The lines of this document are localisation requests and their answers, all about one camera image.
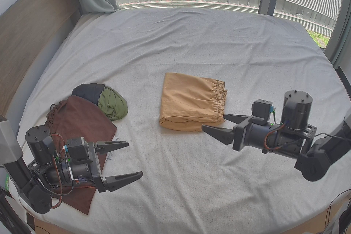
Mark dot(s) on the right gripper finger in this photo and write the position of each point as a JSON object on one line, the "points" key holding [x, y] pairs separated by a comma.
{"points": [[220, 134], [237, 118]]}

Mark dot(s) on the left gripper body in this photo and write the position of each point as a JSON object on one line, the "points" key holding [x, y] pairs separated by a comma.
{"points": [[82, 174]]}

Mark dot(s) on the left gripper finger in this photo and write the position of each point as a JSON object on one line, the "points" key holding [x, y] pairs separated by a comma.
{"points": [[109, 146], [120, 180]]}

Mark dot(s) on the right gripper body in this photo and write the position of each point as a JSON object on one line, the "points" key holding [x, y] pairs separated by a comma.
{"points": [[253, 135]]}

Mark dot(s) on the tan shorts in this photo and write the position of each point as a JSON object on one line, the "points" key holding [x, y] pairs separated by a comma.
{"points": [[189, 101]]}

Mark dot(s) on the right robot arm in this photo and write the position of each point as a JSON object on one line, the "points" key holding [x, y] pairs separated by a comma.
{"points": [[297, 109]]}

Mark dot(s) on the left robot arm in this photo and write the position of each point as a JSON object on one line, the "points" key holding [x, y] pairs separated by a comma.
{"points": [[37, 142]]}

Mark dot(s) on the bed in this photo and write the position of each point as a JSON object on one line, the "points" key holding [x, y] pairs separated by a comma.
{"points": [[192, 46]]}

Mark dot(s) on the brown shorts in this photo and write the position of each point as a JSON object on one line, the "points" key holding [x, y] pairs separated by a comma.
{"points": [[85, 117]]}

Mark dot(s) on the green garment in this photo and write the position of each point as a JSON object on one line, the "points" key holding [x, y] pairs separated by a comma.
{"points": [[113, 106]]}

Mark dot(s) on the black garment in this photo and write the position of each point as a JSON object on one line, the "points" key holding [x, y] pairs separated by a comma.
{"points": [[86, 93]]}

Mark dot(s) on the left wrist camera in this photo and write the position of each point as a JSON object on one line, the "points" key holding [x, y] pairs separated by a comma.
{"points": [[75, 150]]}

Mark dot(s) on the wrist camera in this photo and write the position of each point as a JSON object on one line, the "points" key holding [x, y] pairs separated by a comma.
{"points": [[262, 111], [75, 150]]}

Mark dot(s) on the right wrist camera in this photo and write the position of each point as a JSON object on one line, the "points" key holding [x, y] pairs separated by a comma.
{"points": [[262, 111]]}

